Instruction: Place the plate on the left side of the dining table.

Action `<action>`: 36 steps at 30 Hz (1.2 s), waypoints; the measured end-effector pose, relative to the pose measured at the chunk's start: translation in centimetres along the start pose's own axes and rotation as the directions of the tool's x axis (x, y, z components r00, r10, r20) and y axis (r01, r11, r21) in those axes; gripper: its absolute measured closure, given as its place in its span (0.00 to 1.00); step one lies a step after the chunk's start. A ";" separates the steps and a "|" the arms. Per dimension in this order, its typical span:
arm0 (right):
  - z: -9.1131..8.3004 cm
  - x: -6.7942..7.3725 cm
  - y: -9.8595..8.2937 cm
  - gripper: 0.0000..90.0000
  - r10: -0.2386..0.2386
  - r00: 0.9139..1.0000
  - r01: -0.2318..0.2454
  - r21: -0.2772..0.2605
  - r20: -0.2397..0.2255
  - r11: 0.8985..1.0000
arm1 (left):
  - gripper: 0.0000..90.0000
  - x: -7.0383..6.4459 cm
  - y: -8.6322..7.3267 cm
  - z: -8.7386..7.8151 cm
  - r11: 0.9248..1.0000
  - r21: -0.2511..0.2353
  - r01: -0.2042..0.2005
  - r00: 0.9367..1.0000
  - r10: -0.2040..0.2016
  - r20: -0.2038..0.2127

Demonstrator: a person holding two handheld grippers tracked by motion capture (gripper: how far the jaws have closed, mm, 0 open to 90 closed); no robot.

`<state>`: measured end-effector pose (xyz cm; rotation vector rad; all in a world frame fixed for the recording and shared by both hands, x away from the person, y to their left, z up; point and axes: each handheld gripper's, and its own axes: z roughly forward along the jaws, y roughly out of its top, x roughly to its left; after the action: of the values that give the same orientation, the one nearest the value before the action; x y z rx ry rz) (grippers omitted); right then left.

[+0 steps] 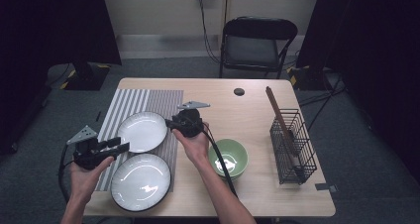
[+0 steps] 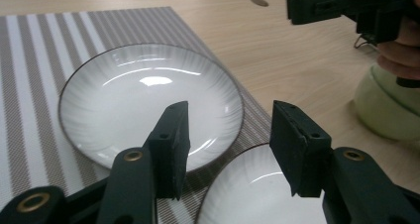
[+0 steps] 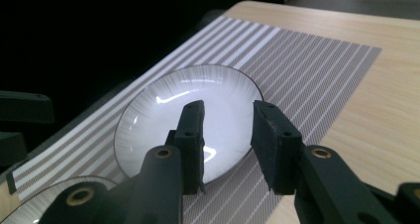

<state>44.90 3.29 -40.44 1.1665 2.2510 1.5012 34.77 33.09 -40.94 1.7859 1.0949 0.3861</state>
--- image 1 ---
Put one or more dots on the person's left hand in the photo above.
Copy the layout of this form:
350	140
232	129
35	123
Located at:
84	184

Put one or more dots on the white plate with dark rim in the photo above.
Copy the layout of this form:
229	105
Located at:
140	182
142	133

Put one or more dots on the grey tape piece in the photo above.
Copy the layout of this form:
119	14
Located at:
325	187

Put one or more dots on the black stand base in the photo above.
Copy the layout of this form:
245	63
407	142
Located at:
307	80
85	80

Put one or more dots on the striped grey placemat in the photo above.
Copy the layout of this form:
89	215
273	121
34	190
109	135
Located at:
165	100

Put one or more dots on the small black stick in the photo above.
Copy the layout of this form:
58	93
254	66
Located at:
98	116

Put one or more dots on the black folding chair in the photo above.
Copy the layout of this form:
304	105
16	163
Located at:
251	52

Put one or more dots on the dark curtain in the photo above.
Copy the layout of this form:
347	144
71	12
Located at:
379	52
49	25

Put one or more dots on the brown wooden chopstick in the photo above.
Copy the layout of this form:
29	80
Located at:
276	111
281	119
274	99
271	100

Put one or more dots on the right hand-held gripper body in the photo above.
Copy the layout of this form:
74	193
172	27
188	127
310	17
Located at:
189	123

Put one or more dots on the dark round table grommet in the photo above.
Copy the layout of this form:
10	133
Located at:
239	91

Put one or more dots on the beige wall post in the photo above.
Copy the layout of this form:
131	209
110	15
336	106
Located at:
224	16

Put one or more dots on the person's right hand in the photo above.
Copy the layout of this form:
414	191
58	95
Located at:
196	148

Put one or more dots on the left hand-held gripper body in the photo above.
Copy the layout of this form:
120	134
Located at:
89	154

